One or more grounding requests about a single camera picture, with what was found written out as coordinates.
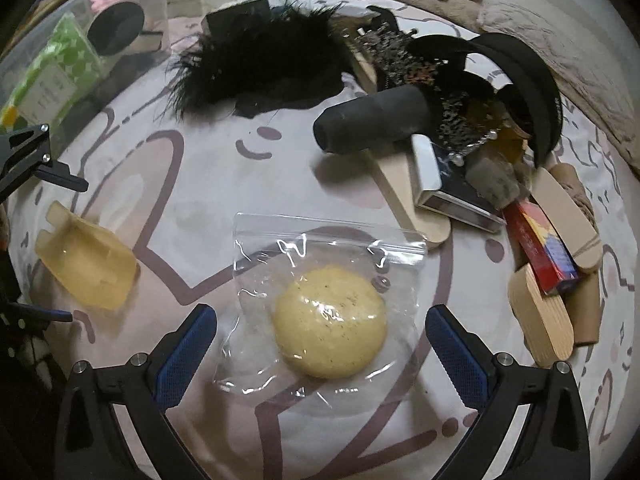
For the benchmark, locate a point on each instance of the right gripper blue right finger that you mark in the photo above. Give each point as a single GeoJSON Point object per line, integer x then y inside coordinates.
{"type": "Point", "coordinates": [467, 361]}

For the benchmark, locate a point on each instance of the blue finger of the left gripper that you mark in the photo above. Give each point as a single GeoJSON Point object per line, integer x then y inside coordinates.
{"type": "Point", "coordinates": [40, 314]}

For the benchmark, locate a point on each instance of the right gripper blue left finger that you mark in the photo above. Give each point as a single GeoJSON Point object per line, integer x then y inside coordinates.
{"type": "Point", "coordinates": [178, 355]}

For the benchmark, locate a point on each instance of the yellow sponge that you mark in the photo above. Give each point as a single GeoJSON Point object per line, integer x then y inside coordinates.
{"type": "Point", "coordinates": [326, 308]}

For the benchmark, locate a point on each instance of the black foam tube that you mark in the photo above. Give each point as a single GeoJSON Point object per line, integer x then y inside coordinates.
{"type": "Point", "coordinates": [382, 118]}

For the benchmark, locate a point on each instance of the yellow translucent plastic piece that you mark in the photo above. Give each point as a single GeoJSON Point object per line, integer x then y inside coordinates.
{"type": "Point", "coordinates": [90, 262]}

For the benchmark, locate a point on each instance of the thick wooden oval block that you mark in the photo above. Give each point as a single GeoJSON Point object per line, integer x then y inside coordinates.
{"type": "Point", "coordinates": [544, 321]}

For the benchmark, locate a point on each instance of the green dotted wipes pack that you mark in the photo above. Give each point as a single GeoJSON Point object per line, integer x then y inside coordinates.
{"type": "Point", "coordinates": [64, 71]}

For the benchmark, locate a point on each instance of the clear plastic storage bin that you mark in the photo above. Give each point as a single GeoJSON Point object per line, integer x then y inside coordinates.
{"type": "Point", "coordinates": [149, 49]}

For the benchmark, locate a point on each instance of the brown cardboard tube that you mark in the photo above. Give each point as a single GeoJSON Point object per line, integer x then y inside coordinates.
{"type": "Point", "coordinates": [584, 307]}

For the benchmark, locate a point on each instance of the red blue carton box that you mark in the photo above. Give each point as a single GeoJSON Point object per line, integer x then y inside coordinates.
{"type": "Point", "coordinates": [552, 265]}

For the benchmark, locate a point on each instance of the bunny print bed sheet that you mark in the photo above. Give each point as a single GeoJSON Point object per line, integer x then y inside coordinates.
{"type": "Point", "coordinates": [170, 188]}

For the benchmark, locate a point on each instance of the pink bunny phone stand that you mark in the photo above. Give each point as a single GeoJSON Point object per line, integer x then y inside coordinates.
{"type": "Point", "coordinates": [115, 25]}

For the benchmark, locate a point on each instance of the silver dark box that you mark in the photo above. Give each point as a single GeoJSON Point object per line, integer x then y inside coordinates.
{"type": "Point", "coordinates": [439, 185]}

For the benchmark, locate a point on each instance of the flat wooden oval board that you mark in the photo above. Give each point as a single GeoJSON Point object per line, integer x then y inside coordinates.
{"type": "Point", "coordinates": [390, 168]}

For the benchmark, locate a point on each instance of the black small box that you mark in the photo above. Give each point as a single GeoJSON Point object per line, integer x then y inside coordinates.
{"type": "Point", "coordinates": [227, 22]}

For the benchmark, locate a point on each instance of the black cap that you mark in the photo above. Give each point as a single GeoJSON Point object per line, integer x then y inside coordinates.
{"type": "Point", "coordinates": [538, 108]}

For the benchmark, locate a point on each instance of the black feather accessory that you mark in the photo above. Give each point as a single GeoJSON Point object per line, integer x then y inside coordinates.
{"type": "Point", "coordinates": [295, 60]}

